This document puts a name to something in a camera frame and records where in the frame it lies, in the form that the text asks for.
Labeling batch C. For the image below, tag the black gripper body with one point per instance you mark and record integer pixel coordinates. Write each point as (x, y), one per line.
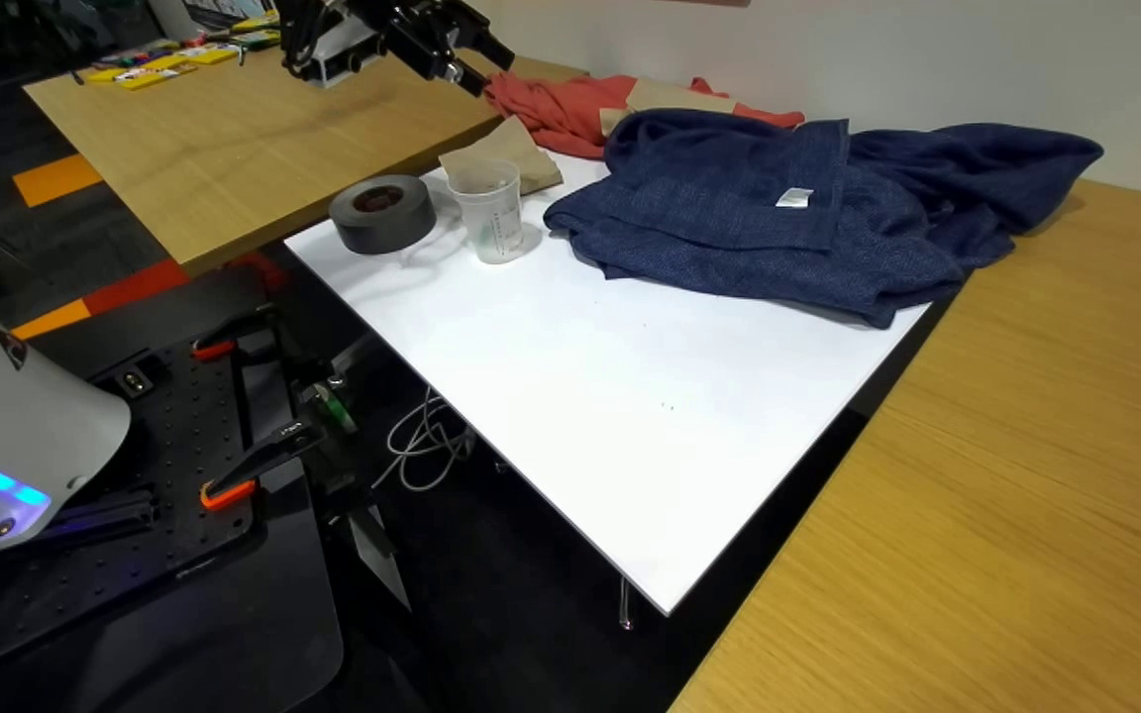
(417, 27)

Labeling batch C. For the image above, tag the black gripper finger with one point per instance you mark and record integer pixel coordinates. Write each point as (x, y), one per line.
(491, 52)
(470, 76)

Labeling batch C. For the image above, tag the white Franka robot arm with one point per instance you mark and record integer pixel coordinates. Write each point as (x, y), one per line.
(16, 421)

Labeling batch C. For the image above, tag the clear plastic cup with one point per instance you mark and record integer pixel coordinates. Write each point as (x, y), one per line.
(495, 212)

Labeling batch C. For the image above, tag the large brown folded cloth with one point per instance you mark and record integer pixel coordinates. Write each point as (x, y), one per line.
(504, 154)

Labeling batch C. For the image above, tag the orange red cloth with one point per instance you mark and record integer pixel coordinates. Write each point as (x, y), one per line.
(556, 109)

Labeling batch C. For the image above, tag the small tan folded cloth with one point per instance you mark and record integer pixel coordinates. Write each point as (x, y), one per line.
(662, 102)

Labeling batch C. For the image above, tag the wooden table with yellow items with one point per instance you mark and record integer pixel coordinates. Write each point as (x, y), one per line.
(239, 146)

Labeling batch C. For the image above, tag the yellow marker pack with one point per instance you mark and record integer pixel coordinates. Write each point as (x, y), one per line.
(177, 65)

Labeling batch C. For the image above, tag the black clamp with orange tip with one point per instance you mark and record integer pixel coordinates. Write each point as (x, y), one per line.
(248, 480)
(235, 344)

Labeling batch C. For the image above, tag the green tape piece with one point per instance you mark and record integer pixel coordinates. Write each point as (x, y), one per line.
(330, 405)

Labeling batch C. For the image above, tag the navy blue cloth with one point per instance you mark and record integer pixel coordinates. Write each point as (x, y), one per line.
(833, 212)

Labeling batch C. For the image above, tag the black power socket box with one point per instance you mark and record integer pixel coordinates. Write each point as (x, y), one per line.
(137, 380)

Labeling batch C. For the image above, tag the wooden table beside blue cloth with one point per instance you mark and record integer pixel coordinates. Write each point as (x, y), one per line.
(990, 501)

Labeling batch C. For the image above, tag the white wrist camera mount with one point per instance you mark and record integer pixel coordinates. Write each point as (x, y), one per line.
(337, 60)

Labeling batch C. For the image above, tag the grey duct tape roll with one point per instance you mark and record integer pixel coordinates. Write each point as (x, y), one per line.
(382, 212)

